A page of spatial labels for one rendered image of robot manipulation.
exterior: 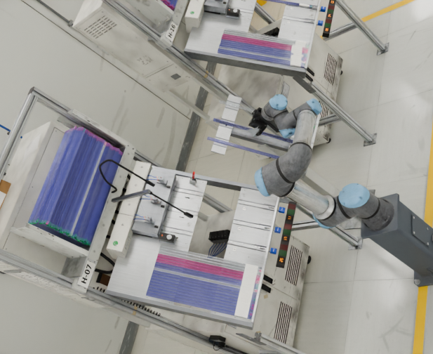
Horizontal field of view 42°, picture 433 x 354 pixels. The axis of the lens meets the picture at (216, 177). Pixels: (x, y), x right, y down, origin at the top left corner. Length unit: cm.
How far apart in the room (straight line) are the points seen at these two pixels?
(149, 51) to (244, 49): 57
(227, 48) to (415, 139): 122
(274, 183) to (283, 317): 122
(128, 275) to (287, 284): 100
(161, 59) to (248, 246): 132
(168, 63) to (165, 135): 160
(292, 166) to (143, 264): 97
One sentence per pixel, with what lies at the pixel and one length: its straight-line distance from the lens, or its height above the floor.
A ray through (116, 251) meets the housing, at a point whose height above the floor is 125.
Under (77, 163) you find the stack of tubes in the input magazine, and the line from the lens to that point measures 270.
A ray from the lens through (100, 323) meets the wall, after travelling 446.
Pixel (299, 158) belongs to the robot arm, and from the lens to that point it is 222.
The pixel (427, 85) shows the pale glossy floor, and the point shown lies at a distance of 374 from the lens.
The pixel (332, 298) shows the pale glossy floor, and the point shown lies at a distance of 337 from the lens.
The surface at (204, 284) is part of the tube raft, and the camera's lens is 272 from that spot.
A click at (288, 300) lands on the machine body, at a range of 334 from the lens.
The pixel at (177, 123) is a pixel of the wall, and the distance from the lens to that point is 513.
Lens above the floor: 256
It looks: 33 degrees down
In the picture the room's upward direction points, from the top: 57 degrees counter-clockwise
